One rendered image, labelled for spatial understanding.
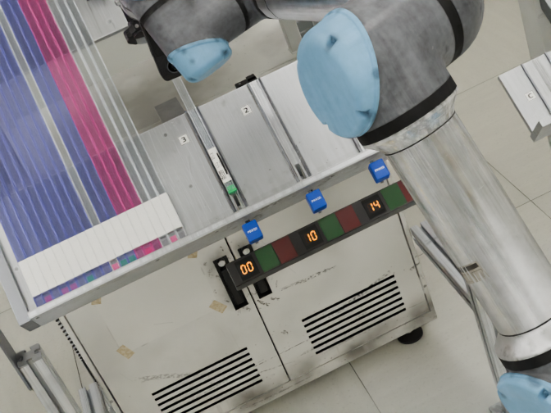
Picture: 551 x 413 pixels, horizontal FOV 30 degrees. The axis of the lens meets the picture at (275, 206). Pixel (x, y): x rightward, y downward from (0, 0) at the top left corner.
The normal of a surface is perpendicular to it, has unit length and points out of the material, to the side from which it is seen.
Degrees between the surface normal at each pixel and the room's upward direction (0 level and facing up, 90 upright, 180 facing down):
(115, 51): 90
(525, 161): 0
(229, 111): 43
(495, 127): 0
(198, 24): 55
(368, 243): 90
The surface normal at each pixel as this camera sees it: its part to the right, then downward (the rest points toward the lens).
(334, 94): -0.80, 0.45
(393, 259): 0.30, 0.46
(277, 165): -0.03, -0.25
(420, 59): 0.54, -0.19
